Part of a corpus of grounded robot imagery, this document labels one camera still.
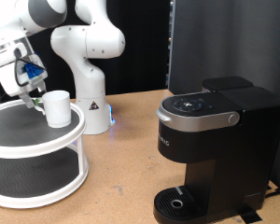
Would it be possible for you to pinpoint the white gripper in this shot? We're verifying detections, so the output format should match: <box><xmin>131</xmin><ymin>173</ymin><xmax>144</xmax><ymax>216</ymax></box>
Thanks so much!
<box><xmin>0</xmin><ymin>43</ymin><xmax>49</xmax><ymax>109</ymax></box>

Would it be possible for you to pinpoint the white mug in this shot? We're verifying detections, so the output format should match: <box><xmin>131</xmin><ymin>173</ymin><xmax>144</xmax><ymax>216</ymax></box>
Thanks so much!
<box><xmin>33</xmin><ymin>90</ymin><xmax>73</xmax><ymax>129</ymax></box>

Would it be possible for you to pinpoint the silver Keurig lid handle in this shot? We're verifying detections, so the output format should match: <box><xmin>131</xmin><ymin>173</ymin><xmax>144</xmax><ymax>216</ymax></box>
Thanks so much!
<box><xmin>154</xmin><ymin>106</ymin><xmax>241</xmax><ymax>133</ymax></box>

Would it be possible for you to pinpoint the black Keurig coffee machine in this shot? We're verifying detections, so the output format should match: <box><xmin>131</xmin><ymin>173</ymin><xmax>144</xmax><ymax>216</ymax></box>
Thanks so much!
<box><xmin>152</xmin><ymin>76</ymin><xmax>280</xmax><ymax>224</ymax></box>

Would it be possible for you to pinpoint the black grip liner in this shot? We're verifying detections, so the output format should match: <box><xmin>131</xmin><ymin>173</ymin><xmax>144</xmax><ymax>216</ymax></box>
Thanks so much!
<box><xmin>0</xmin><ymin>102</ymin><xmax>81</xmax><ymax>147</ymax></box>
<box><xmin>0</xmin><ymin>147</ymin><xmax>80</xmax><ymax>199</ymax></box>

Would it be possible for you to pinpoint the white two-tier turntable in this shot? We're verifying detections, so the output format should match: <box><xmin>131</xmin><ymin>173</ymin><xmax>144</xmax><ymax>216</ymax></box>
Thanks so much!
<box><xmin>0</xmin><ymin>97</ymin><xmax>90</xmax><ymax>209</ymax></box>

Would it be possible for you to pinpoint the dark grey partition panel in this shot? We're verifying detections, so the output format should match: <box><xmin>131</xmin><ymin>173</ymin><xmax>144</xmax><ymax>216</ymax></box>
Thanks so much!
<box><xmin>168</xmin><ymin>0</ymin><xmax>280</xmax><ymax>197</ymax></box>

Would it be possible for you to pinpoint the black tape strip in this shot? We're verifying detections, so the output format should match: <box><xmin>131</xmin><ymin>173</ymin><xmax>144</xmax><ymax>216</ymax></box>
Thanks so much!
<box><xmin>237</xmin><ymin>204</ymin><xmax>263</xmax><ymax>224</ymax></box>

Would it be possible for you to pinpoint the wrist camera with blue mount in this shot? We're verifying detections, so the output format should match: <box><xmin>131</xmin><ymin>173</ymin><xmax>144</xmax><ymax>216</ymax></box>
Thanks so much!
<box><xmin>20</xmin><ymin>60</ymin><xmax>48</xmax><ymax>85</ymax></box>

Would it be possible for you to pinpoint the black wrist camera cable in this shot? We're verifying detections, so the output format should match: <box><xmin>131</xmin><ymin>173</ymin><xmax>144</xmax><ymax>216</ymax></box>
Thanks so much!
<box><xmin>12</xmin><ymin>49</ymin><xmax>48</xmax><ymax>88</ymax></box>

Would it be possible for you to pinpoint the black power cord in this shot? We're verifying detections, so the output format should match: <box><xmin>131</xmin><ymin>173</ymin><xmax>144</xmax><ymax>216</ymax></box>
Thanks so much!
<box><xmin>264</xmin><ymin>186</ymin><xmax>280</xmax><ymax>200</ymax></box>

